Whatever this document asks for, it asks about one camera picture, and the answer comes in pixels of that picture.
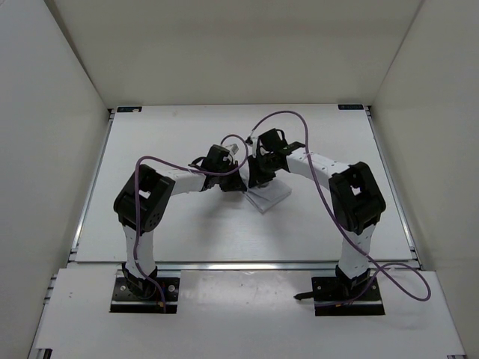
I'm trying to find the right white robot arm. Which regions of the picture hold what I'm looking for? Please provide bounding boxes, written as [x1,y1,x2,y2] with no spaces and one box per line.
[246,129,386,300]

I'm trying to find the white skirt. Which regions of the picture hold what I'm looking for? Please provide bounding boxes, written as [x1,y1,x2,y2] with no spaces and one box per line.
[244,179,293,214]

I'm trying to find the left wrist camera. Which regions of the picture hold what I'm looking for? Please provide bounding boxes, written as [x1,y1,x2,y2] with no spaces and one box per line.
[225,144,239,156]

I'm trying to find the right blue table label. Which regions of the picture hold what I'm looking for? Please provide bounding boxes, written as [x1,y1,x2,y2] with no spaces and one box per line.
[338,104,364,111]

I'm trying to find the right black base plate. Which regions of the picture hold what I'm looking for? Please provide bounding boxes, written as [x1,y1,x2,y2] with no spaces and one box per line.
[293,276,385,317]

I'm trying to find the blue table label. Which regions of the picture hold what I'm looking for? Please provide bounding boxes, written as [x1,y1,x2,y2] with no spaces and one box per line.
[338,104,364,111]
[116,106,142,113]

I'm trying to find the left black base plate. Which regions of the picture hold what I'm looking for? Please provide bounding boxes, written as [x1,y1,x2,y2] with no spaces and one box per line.
[110,275,180,314]

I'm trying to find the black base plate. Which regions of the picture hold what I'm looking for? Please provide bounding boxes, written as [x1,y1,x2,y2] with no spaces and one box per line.
[110,275,180,314]
[293,276,385,317]

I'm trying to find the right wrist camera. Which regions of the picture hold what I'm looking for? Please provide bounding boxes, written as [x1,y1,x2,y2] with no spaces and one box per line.
[245,135,263,158]

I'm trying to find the left blue table label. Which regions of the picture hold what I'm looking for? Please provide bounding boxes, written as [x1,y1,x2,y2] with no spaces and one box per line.
[116,106,142,113]

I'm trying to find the aluminium table frame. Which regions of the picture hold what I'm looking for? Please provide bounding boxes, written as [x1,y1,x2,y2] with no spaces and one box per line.
[35,105,465,358]

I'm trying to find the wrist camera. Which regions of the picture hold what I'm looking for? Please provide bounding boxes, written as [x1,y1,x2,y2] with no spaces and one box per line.
[225,144,239,156]
[245,135,263,158]

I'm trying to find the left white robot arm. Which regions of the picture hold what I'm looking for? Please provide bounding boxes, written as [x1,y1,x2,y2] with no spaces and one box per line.
[113,144,246,298]

